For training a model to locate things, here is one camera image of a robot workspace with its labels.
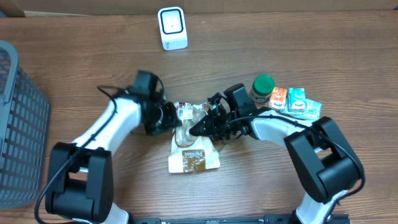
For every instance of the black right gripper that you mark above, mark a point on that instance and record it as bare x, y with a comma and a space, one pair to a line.
213, 129

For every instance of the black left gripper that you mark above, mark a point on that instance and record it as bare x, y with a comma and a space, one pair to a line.
170, 122

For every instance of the brown beige cookie pouch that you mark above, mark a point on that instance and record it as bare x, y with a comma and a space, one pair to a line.
191, 153

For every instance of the green lid jar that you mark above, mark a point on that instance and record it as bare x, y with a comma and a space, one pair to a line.
262, 88

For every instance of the small orange snack packet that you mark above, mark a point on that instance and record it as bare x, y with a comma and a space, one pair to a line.
277, 99

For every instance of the small teal white packet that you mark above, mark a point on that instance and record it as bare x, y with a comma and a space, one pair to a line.
297, 99

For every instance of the teal tissue packet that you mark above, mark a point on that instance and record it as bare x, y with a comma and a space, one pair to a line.
311, 112

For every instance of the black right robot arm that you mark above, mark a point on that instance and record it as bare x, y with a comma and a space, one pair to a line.
327, 166

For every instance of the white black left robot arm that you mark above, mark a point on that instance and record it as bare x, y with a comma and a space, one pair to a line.
80, 184

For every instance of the white barcode scanner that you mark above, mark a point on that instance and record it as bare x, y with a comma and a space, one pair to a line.
172, 28

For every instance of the grey plastic shopping basket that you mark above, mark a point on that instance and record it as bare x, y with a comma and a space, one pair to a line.
25, 117

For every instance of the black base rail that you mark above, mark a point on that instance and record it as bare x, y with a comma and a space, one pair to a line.
211, 221

